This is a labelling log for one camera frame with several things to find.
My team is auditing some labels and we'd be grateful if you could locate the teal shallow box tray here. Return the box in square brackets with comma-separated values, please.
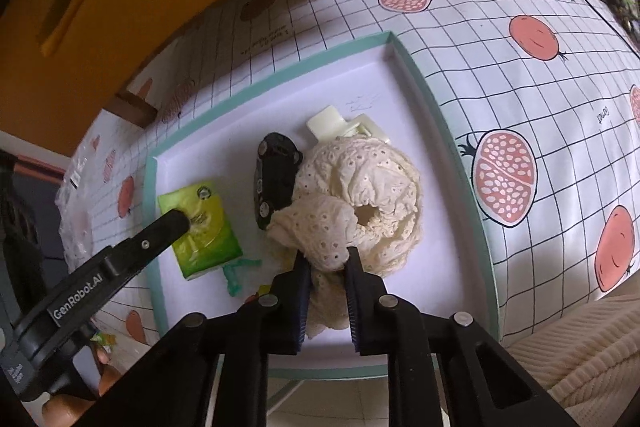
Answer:
[144, 32, 501, 380]

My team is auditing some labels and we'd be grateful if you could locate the dark cabinet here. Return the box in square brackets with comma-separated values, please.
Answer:
[0, 129, 68, 328]

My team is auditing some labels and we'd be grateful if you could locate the checkered fruit print tablecloth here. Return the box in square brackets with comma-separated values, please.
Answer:
[57, 0, 640, 348]

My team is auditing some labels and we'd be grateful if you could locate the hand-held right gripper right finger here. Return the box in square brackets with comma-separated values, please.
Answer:
[344, 247, 583, 427]

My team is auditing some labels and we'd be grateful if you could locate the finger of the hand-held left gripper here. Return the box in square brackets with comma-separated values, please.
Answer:
[102, 208, 193, 282]

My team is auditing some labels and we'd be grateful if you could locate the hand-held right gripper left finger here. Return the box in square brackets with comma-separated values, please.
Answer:
[82, 248, 313, 427]

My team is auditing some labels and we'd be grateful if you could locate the cream lace scrunchie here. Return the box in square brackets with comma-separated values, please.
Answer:
[266, 137, 425, 342]

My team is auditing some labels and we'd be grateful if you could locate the teal plastic hair clip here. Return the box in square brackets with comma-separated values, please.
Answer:
[222, 258, 262, 298]

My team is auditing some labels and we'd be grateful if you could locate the white hair clip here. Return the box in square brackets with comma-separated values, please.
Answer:
[306, 105, 392, 144]

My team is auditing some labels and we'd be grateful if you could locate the black toy car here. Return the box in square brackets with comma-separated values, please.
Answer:
[254, 132, 304, 232]

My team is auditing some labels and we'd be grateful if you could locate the large green tissue pack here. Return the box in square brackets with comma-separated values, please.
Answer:
[157, 179, 244, 280]

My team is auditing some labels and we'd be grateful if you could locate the person's cream ribbed clothing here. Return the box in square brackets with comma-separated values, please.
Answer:
[500, 279, 640, 427]

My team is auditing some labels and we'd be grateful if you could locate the person's left hand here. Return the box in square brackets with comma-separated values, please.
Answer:
[42, 347, 123, 427]

